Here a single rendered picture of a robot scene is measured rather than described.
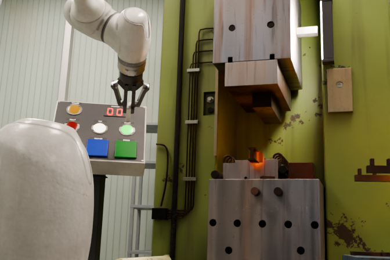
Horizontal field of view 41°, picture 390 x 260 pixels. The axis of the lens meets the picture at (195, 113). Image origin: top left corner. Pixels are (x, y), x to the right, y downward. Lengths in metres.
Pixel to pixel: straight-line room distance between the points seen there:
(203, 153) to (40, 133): 1.36
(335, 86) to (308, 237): 0.59
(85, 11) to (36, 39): 5.02
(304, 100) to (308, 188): 0.71
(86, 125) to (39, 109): 4.34
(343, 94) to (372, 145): 0.22
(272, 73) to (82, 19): 0.75
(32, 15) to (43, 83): 0.89
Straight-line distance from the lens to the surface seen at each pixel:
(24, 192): 0.74
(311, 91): 2.40
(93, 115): 1.96
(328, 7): 2.12
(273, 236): 1.78
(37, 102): 6.30
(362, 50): 2.09
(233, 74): 1.97
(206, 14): 2.25
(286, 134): 2.37
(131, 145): 1.86
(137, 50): 1.54
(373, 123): 2.01
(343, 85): 2.03
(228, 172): 1.89
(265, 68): 1.95
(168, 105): 2.16
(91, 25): 1.57
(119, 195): 5.83
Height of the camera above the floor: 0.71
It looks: 14 degrees up
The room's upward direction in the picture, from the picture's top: 2 degrees clockwise
